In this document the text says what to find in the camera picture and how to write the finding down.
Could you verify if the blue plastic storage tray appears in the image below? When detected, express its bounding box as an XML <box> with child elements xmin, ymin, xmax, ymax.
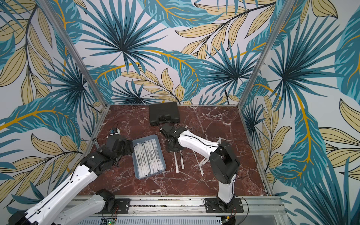
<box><xmin>132</xmin><ymin>135</ymin><xmax>166</xmax><ymax>180</ymax></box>

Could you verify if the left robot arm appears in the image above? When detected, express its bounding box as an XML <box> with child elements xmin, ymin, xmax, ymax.
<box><xmin>8</xmin><ymin>134</ymin><xmax>134</xmax><ymax>225</ymax></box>

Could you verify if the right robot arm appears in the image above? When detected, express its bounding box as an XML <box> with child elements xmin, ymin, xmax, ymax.
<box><xmin>160</xmin><ymin>124</ymin><xmax>240</xmax><ymax>205</ymax></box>

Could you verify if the black plastic tool case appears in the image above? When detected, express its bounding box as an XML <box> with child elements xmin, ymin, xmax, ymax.
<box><xmin>149</xmin><ymin>102</ymin><xmax>181</xmax><ymax>126</ymax></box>

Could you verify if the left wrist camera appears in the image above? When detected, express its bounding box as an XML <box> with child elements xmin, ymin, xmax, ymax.
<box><xmin>110</xmin><ymin>127</ymin><xmax>120</xmax><ymax>135</ymax></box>

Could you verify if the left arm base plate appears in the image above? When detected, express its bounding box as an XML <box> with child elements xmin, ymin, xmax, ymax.
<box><xmin>98</xmin><ymin>198</ymin><xmax>130</xmax><ymax>214</ymax></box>

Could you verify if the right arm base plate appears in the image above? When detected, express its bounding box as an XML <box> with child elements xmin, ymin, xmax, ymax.
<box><xmin>203</xmin><ymin>198</ymin><xmax>244</xmax><ymax>214</ymax></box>

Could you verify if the aluminium front rail frame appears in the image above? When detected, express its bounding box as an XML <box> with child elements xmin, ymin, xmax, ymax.
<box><xmin>42</xmin><ymin>195</ymin><xmax>292</xmax><ymax>225</ymax></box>

